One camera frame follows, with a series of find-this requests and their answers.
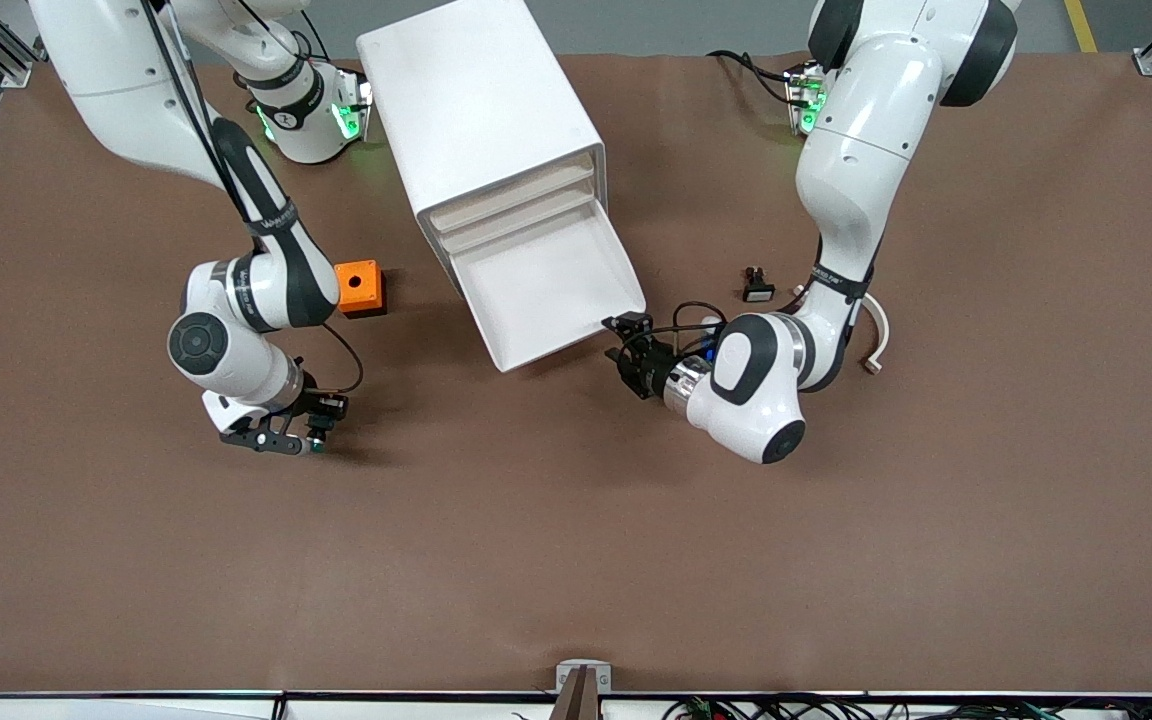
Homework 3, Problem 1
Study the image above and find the white plastic drawer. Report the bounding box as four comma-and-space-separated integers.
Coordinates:
436, 183, 599, 255
448, 195, 648, 374
428, 160, 597, 233

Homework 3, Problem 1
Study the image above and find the white drawer cabinet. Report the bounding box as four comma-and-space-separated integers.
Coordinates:
356, 0, 607, 299

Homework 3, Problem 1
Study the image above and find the orange box with hole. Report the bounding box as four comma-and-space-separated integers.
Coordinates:
334, 260, 388, 319

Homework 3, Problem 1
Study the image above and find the white curved plastic piece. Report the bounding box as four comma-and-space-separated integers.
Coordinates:
793, 284, 892, 377

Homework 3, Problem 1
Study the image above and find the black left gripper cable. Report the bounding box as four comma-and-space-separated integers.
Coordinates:
648, 300, 732, 363

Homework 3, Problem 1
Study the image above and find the black base cable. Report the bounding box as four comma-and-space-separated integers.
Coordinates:
706, 48, 799, 106

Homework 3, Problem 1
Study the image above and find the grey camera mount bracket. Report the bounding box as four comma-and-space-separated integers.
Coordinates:
555, 660, 613, 697

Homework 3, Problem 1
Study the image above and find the white table edge rail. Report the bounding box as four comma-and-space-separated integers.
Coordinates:
0, 690, 1152, 720

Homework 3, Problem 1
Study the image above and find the brown camera post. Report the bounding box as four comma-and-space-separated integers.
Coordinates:
550, 667, 600, 720

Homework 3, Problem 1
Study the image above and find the black cable bundle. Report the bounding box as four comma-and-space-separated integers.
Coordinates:
661, 693, 1152, 720

